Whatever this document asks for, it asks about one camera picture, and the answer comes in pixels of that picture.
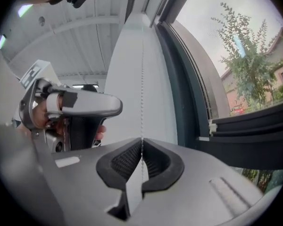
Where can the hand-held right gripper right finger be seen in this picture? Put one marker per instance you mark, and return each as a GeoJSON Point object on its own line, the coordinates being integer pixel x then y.
{"type": "Point", "coordinates": [191, 196]}

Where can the black window frame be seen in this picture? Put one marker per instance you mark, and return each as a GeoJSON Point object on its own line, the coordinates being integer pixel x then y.
{"type": "Point", "coordinates": [238, 147]}

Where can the green leafy tree outdoors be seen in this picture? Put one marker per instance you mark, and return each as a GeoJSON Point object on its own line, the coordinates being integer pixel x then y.
{"type": "Point", "coordinates": [247, 67]}

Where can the round ceiling sensor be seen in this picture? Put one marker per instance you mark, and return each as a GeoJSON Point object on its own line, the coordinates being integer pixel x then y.
{"type": "Point", "coordinates": [41, 20]}

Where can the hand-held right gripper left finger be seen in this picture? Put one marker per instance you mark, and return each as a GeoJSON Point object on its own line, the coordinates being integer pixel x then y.
{"type": "Point", "coordinates": [85, 185]}

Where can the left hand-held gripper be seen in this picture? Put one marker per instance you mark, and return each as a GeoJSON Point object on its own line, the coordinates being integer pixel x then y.
{"type": "Point", "coordinates": [33, 91]}

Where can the person's left hand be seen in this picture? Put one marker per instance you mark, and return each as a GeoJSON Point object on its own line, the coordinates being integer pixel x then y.
{"type": "Point", "coordinates": [41, 116]}

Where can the ceiling light panel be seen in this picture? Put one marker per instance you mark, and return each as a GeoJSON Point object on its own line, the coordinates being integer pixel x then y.
{"type": "Point", "coordinates": [2, 41]}
{"type": "Point", "coordinates": [25, 10]}

